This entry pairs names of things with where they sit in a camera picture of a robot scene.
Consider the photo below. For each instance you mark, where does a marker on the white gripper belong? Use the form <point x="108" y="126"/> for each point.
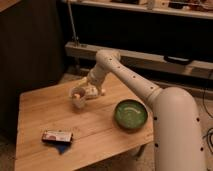
<point x="95" y="78"/>

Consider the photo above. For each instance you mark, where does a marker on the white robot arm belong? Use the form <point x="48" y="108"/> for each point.
<point x="178" y="144"/>

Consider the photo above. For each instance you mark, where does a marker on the green ceramic bowl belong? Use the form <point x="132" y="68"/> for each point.
<point x="130" y="114"/>

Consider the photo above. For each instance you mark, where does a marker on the small white plastic bottle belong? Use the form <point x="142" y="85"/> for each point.
<point x="101" y="92"/>

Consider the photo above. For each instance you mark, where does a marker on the wooden table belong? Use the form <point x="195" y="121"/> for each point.
<point x="96" y="136"/>

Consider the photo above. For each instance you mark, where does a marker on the red and white snack packet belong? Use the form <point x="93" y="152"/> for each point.
<point x="57" y="137"/>

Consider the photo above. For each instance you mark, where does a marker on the blue cloth piece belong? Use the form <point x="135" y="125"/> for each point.
<point x="62" y="148"/>

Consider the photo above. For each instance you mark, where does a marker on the metal stand pole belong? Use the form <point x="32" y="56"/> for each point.
<point x="75" y="37"/>

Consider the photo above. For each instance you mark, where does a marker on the upper wooden shelf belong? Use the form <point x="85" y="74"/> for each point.
<point x="150" y="6"/>

